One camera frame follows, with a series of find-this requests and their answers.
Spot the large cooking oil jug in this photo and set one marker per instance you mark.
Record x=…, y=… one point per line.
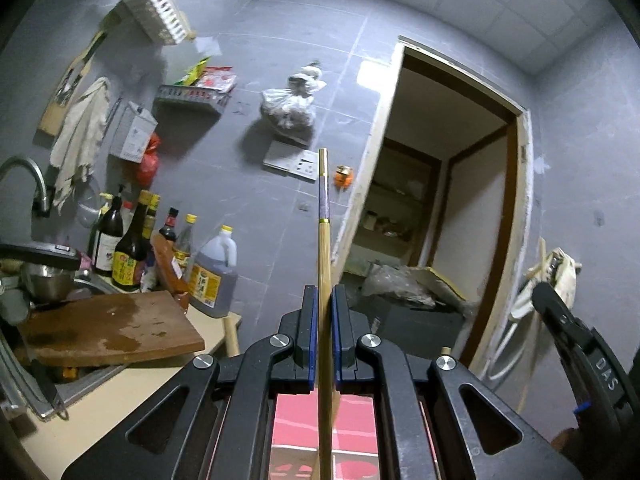
x=212, y=280

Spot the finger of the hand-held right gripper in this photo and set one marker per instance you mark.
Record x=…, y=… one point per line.
x=557, y=315

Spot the white rubber gloves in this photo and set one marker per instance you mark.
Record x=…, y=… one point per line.
x=565, y=275

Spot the yellow pump dispenser bottle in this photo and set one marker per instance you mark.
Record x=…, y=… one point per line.
x=106, y=198

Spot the white perforated wall holder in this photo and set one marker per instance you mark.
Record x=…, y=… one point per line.
x=132, y=132

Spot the crumpled clear plastic sheet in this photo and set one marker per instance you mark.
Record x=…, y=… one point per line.
x=395, y=285

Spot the red snack packet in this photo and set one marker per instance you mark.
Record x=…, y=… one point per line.
x=217, y=79

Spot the pink checked tablecloth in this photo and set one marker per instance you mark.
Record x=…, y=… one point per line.
x=300, y=435

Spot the grey wall switch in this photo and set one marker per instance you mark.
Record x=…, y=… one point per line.
x=280, y=156

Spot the wooden shelf unit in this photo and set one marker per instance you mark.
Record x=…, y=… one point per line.
x=395, y=200

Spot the hanging clear plastic bag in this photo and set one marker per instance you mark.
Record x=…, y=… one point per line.
x=290, y=110

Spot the wooden door frame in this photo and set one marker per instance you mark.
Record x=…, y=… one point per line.
x=517, y=210

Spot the clear bottle yellow cap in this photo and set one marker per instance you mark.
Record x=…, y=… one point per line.
x=184, y=245

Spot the red plastic bag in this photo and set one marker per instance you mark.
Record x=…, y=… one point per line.
x=149, y=165

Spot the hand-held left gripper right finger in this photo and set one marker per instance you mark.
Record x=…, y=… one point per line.
x=338, y=340

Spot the wooden wall knife holder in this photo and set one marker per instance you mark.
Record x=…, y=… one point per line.
x=60, y=105

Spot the slim bottle yellow cap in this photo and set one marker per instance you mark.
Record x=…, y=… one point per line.
x=152, y=215

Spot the folded yellow-edged mat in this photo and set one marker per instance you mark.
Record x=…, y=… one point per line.
x=452, y=292

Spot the steel faucet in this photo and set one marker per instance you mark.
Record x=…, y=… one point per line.
x=25, y=165

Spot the dark bottle white label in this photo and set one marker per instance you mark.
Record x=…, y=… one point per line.
x=107, y=245

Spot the orange wall hook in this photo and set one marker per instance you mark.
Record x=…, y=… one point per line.
x=344, y=176

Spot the purple banded chopstick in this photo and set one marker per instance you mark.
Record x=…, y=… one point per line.
x=325, y=260

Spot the wooden cutting board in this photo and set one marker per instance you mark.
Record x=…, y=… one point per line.
x=115, y=325

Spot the steel bowl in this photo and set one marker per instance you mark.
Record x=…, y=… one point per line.
x=47, y=282

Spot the white wall basket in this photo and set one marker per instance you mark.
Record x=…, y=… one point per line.
x=155, y=10

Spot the dark bottle yellow label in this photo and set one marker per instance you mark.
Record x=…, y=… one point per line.
x=130, y=265

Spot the white hanging towel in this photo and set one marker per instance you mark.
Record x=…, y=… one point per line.
x=80, y=135

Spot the yellow green snack packet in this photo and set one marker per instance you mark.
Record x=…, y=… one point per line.
x=192, y=72

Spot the grey wall shelf basket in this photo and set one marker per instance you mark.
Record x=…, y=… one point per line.
x=187, y=99

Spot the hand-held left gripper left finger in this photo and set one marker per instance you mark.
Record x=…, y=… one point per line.
x=312, y=340

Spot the grey cabinet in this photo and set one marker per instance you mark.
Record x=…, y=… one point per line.
x=415, y=330

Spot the white wall socket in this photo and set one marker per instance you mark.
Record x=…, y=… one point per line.
x=306, y=167

